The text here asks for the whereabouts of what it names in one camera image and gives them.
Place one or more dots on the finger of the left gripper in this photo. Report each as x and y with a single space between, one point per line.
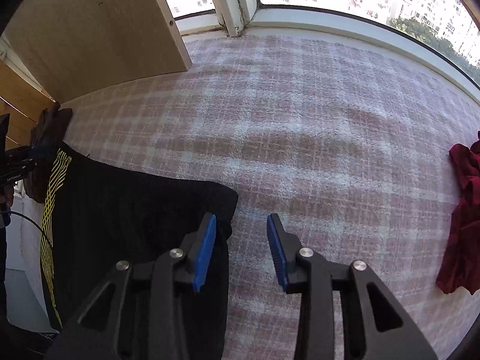
43 151

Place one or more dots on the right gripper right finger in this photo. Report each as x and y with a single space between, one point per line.
375 325

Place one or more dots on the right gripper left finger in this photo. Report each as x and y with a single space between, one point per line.
136 311

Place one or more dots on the black yellow sport shorts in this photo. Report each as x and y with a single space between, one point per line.
98 214

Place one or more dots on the person left hand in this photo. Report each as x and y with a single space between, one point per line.
7 193

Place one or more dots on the brown folded garment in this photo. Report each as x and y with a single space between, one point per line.
46 138

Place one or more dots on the pine slatted board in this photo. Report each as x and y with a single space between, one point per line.
23 103

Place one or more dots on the dark red garment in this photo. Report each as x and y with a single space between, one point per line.
460 262

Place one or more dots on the light wooden board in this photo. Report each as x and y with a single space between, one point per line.
75 47

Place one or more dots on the pink plaid tablecloth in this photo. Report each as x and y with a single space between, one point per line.
347 142

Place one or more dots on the white window frame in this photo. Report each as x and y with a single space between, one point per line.
437 33

